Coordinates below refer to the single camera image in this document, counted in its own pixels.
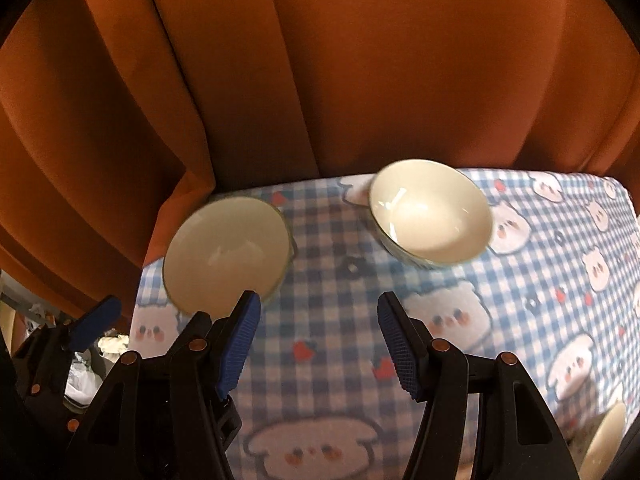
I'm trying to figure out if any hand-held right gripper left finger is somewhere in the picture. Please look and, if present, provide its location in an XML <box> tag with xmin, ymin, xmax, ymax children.
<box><xmin>67</xmin><ymin>290</ymin><xmax>262</xmax><ymax>480</ymax></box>

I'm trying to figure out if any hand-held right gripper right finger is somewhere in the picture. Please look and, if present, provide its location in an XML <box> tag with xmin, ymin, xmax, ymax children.
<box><xmin>376</xmin><ymin>291</ymin><xmax>583</xmax><ymax>480</ymax></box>

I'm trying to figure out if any orange curtain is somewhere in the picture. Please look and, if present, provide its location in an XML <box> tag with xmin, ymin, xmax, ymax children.
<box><xmin>0</xmin><ymin>0</ymin><xmax>640</xmax><ymax>321</ymax></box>

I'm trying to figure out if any white crumpled bag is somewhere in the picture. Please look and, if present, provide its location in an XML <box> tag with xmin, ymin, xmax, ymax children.
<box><xmin>65</xmin><ymin>334</ymin><xmax>132</xmax><ymax>408</ymax></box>

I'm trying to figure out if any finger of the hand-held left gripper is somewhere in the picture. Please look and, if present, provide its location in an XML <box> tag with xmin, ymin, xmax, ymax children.
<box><xmin>15</xmin><ymin>296</ymin><xmax>123</xmax><ymax>400</ymax></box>

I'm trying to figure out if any yellow floral plate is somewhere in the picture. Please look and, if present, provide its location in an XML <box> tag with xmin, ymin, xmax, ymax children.
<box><xmin>580</xmin><ymin>400</ymin><xmax>629</xmax><ymax>480</ymax></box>

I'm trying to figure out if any white bowl blue pattern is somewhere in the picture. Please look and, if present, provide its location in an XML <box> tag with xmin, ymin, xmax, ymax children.
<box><xmin>162</xmin><ymin>196</ymin><xmax>298</xmax><ymax>317</ymax></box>
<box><xmin>368</xmin><ymin>159</ymin><xmax>494</xmax><ymax>269</ymax></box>

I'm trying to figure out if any blue checkered tablecloth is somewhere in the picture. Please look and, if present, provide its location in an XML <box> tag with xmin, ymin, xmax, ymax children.
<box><xmin>129</xmin><ymin>169</ymin><xmax>640</xmax><ymax>480</ymax></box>

